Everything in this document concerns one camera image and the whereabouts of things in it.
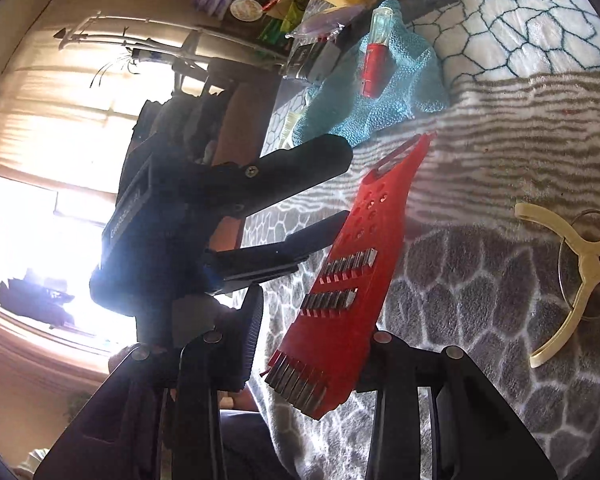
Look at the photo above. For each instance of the red plastic grater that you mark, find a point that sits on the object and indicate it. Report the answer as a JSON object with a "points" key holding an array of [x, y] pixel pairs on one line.
{"points": [[360, 260]]}

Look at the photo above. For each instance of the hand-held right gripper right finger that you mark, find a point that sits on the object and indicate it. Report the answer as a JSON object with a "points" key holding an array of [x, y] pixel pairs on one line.
{"points": [[395, 375]]}

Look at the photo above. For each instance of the cream Y-shaped plastic tool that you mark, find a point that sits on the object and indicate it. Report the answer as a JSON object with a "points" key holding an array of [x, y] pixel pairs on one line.
{"points": [[585, 265]]}

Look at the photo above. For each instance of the grey stone-pattern blanket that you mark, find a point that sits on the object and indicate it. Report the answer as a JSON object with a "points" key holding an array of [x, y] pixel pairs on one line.
{"points": [[505, 160]]}

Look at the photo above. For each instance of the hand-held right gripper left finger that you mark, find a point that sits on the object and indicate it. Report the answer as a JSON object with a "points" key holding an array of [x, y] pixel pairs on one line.
{"points": [[250, 330]]}

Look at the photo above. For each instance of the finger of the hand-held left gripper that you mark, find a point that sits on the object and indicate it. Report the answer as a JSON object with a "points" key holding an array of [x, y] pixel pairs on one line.
{"points": [[285, 255], [305, 160]]}

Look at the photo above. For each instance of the teal knitted cloth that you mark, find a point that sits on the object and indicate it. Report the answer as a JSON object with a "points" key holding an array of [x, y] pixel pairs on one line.
{"points": [[380, 95]]}

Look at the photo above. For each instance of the green plastic bag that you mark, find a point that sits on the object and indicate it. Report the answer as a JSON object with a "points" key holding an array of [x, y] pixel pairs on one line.
{"points": [[280, 22]]}

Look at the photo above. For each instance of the purple plastic bag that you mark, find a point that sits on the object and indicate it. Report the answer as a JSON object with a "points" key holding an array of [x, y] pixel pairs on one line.
{"points": [[325, 22]]}

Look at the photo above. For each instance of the red and clear plastic tool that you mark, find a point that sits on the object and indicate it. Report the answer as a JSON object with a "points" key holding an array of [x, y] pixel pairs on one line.
{"points": [[377, 55]]}

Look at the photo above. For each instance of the curtained window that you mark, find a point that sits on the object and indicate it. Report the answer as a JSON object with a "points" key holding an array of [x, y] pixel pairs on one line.
{"points": [[30, 260]]}

